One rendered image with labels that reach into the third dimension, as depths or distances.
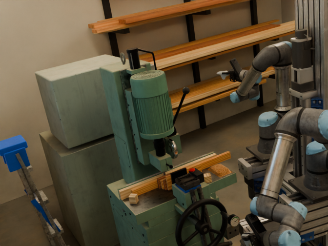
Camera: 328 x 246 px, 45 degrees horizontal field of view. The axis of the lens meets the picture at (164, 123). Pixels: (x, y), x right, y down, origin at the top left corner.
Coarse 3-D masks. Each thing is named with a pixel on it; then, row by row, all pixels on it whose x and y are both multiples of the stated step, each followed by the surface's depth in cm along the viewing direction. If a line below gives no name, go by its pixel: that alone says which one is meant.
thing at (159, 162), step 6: (150, 156) 211; (156, 156) 206; (162, 156) 205; (168, 156) 204; (150, 162) 214; (156, 162) 206; (162, 162) 202; (168, 162) 204; (162, 168) 203; (168, 168) 205
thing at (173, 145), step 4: (168, 140) 222; (172, 140) 221; (168, 144) 224; (172, 144) 219; (168, 148) 224; (172, 148) 220; (176, 148) 219; (172, 152) 222; (176, 152) 219; (172, 156) 223; (176, 156) 221
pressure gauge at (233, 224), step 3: (231, 216) 212; (234, 216) 211; (237, 216) 212; (231, 219) 210; (234, 219) 212; (228, 222) 212; (231, 222) 211; (234, 222) 212; (237, 222) 213; (231, 225) 211; (234, 225) 213
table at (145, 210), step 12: (228, 168) 218; (216, 180) 208; (228, 180) 211; (156, 192) 206; (168, 192) 204; (132, 204) 198; (144, 204) 197; (156, 204) 195; (168, 204) 196; (132, 216) 194; (144, 216) 192; (156, 216) 195
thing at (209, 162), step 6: (216, 156) 225; (222, 156) 225; (228, 156) 227; (204, 162) 220; (210, 162) 222; (216, 162) 224; (204, 168) 221; (156, 180) 209; (138, 186) 206; (144, 186) 206; (150, 186) 208; (156, 186) 209; (132, 192) 203; (138, 192) 205; (144, 192) 207
